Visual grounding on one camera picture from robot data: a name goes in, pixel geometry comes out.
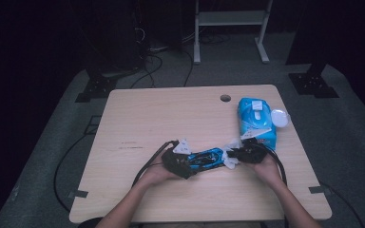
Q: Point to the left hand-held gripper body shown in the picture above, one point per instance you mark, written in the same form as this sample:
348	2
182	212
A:
174	163

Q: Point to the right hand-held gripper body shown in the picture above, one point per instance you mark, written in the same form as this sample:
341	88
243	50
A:
253	153

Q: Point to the white wet wipe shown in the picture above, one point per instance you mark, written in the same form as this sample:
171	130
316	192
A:
231	164

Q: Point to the blue toy car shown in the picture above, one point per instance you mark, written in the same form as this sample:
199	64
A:
207	158

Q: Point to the blue wet wipes pack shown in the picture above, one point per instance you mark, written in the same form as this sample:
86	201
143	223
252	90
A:
256	114

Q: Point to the person's left hand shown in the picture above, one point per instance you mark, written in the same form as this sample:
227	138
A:
157	175

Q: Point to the person's right hand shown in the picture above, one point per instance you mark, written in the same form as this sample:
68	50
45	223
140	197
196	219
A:
267	171

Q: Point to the dark tape strip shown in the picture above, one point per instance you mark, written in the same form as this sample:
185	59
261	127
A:
318	189
79	193

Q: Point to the black stand base plate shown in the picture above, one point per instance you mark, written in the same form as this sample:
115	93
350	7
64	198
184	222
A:
96	87
312	84

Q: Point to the white metal stand frame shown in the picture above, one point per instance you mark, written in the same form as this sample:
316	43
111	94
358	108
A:
231	18

